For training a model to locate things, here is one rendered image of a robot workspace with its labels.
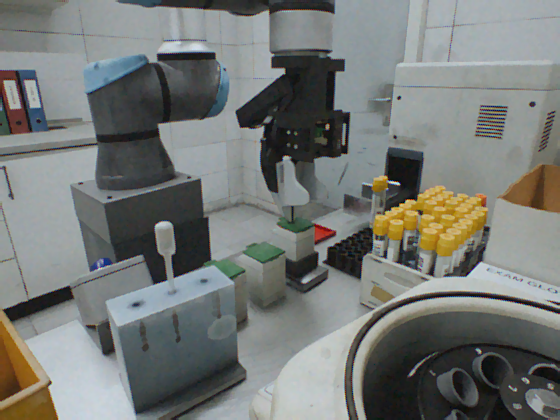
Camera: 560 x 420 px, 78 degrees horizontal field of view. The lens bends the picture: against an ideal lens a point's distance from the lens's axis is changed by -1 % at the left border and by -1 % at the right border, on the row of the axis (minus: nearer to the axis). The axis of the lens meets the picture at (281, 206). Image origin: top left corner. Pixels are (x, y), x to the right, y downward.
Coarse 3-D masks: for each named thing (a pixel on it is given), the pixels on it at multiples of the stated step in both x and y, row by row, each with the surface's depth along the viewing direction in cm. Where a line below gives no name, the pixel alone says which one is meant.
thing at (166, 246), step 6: (162, 222) 28; (168, 222) 28; (156, 228) 28; (162, 228) 28; (168, 228) 28; (156, 234) 28; (162, 234) 28; (168, 234) 28; (162, 240) 28; (168, 240) 28; (174, 240) 29; (162, 246) 28; (168, 246) 28; (174, 246) 29; (162, 252) 28; (168, 252) 28; (174, 252) 29
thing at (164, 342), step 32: (160, 288) 31; (192, 288) 31; (224, 288) 31; (128, 320) 27; (160, 320) 28; (192, 320) 30; (224, 320) 32; (128, 352) 27; (160, 352) 29; (192, 352) 31; (224, 352) 33; (128, 384) 28; (160, 384) 30; (192, 384) 32; (224, 384) 32; (160, 416) 29
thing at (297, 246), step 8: (272, 232) 50; (280, 232) 49; (288, 232) 48; (304, 232) 48; (312, 232) 50; (272, 240) 51; (280, 240) 50; (288, 240) 48; (296, 240) 47; (304, 240) 49; (312, 240) 50; (280, 248) 50; (288, 248) 49; (296, 248) 48; (304, 248) 49; (312, 248) 51; (288, 256) 49; (296, 256) 48; (304, 256) 50
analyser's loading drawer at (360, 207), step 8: (368, 184) 71; (392, 184) 72; (400, 184) 81; (368, 192) 71; (392, 192) 72; (400, 192) 76; (408, 192) 76; (344, 200) 69; (352, 200) 68; (360, 200) 66; (368, 200) 65; (392, 200) 71; (400, 200) 72; (344, 208) 69; (352, 208) 68; (360, 208) 67; (368, 208) 65; (384, 208) 68; (360, 216) 67; (368, 216) 66
